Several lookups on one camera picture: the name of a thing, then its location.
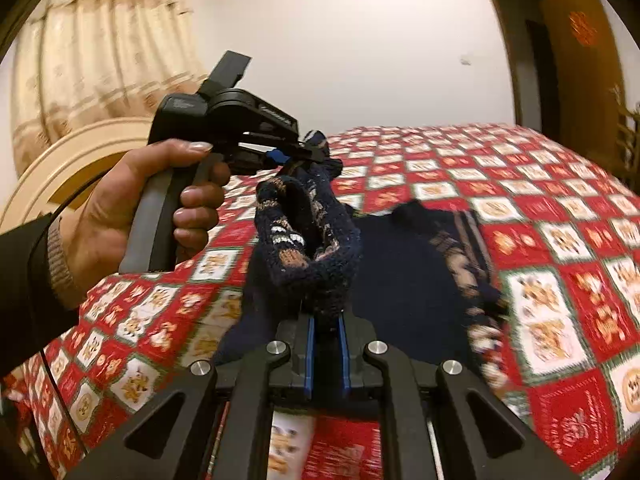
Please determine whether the wooden chair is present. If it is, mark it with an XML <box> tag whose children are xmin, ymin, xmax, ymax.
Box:
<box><xmin>608</xmin><ymin>84</ymin><xmax>639</xmax><ymax>192</ymax></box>

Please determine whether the red teddy bear bedspread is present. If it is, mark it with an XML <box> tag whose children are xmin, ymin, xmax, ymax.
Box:
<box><xmin>3</xmin><ymin>124</ymin><xmax>639</xmax><ymax>479</ymax></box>

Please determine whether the brown wooden door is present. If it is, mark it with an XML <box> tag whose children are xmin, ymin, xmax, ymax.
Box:
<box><xmin>541</xmin><ymin>0</ymin><xmax>625</xmax><ymax>170</ymax></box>

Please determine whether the navy patterned knit sweater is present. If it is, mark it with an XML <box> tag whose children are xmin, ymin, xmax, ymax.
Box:
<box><xmin>215</xmin><ymin>131</ymin><xmax>508</xmax><ymax>389</ymax></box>

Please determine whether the dark left sleeve forearm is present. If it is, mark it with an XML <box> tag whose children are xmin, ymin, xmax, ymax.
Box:
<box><xmin>1</xmin><ymin>214</ymin><xmax>85</xmax><ymax>376</ymax></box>

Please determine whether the cream wooden headboard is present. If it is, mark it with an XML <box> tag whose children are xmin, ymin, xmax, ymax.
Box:
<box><xmin>1</xmin><ymin>117</ymin><xmax>152</xmax><ymax>232</ymax></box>

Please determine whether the beige patterned curtain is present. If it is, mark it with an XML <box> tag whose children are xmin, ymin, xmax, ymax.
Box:
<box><xmin>11</xmin><ymin>0</ymin><xmax>205</xmax><ymax>174</ymax></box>

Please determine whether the person's left hand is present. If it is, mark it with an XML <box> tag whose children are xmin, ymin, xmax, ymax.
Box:
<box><xmin>60</xmin><ymin>138</ymin><xmax>232</xmax><ymax>297</ymax></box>

